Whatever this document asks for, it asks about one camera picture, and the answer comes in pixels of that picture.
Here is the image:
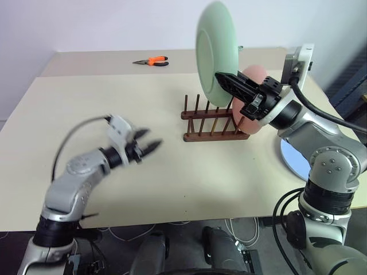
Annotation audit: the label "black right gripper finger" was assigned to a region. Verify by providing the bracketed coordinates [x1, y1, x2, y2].
[237, 70, 260, 87]
[214, 72, 260, 105]

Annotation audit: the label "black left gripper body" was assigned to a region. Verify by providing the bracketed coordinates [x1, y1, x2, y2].
[125, 140, 145, 165]

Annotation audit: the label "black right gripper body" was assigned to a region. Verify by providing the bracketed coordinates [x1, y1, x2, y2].
[240, 76, 282, 121]

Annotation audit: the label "green plate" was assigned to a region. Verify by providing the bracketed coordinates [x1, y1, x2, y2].
[196, 1, 240, 108]

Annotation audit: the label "wooden dish rack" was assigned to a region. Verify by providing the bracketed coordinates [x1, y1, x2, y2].
[181, 94, 251, 143]

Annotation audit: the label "pink plate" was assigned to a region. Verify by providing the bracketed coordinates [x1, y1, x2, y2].
[230, 65, 268, 135]

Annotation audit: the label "blue plate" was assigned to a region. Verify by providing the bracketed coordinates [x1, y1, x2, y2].
[279, 137, 312, 182]

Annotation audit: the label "dark blue background furniture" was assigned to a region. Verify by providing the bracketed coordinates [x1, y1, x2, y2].
[323, 50, 367, 121]

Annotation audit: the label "dark rounded shape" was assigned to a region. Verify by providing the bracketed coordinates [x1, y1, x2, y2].
[130, 230, 170, 275]
[201, 226, 248, 275]

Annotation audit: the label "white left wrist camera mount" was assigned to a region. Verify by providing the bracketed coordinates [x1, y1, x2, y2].
[106, 114, 136, 167]

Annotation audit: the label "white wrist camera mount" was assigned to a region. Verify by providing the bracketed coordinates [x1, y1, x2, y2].
[275, 42, 315, 100]
[106, 114, 136, 167]

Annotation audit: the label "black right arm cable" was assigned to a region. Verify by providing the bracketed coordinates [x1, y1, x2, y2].
[288, 74, 367, 133]

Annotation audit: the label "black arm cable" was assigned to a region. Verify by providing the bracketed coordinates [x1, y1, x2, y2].
[50, 115, 112, 182]
[288, 74, 367, 133]

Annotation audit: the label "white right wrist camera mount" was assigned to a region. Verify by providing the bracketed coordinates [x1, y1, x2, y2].
[275, 42, 315, 100]

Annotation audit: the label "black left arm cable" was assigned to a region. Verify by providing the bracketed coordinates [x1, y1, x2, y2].
[50, 115, 112, 182]

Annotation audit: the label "orange handled pliers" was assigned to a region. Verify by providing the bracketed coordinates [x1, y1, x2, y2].
[132, 55, 170, 68]

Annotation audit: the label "white floor cable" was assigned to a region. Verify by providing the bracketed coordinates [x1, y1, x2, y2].
[107, 223, 157, 242]
[224, 217, 261, 248]

